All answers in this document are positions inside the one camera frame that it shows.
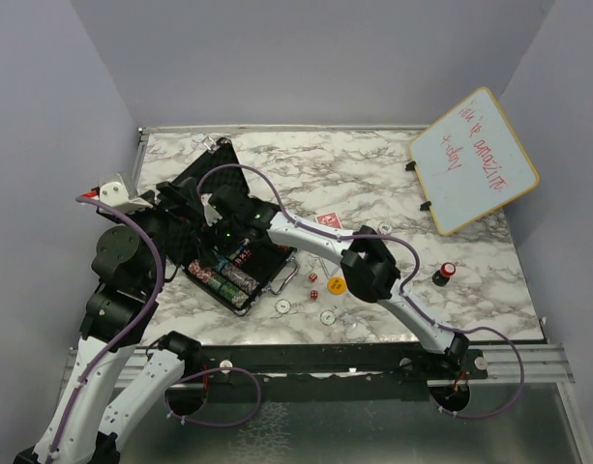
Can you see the white poker chip middle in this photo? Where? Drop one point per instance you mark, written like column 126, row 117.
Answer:
column 327, row 317

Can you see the black foam-lined poker case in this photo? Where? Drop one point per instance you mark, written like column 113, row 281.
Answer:
column 219, row 166

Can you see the white dry-erase board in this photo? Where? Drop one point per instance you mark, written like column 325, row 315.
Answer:
column 470, row 163

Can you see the clear dealer button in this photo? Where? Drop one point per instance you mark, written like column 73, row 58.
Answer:
column 347, row 322

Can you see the red dice in case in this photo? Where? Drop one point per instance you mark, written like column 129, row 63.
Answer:
column 242, row 257

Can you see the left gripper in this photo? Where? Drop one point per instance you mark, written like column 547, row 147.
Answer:
column 187, row 195

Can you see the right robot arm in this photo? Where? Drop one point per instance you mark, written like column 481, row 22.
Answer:
column 368, row 267

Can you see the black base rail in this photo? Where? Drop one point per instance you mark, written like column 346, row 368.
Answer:
column 313, row 372

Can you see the light blue poker chip stack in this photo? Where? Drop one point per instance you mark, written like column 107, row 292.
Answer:
column 222, row 262

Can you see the red playing card deck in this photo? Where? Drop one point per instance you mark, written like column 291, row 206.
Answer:
column 329, row 219

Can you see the orange big blind button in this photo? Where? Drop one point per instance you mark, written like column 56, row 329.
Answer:
column 336, row 285

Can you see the grey poker chip stack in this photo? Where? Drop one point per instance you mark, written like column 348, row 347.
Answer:
column 384, row 228

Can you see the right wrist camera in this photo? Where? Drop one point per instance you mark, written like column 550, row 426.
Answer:
column 211, row 214

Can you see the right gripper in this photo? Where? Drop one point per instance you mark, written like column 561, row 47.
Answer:
column 226, row 250

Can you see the white poker chip left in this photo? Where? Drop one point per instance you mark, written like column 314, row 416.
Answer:
column 282, row 306

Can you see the blue tan chip row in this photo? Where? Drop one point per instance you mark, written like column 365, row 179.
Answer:
column 242, row 280

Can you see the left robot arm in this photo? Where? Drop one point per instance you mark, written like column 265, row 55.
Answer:
column 92, row 423

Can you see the red white poker chip stack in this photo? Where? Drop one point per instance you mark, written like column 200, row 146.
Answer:
column 204, row 275

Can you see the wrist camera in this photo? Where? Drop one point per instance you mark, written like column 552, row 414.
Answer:
column 211, row 214
column 118, row 192

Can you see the clear triangular card cutter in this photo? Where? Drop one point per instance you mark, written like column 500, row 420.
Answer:
column 329, row 267

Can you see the green grey chip row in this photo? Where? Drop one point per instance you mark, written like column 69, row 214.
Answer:
column 227, row 290

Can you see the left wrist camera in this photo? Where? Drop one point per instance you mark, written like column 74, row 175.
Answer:
column 118, row 192

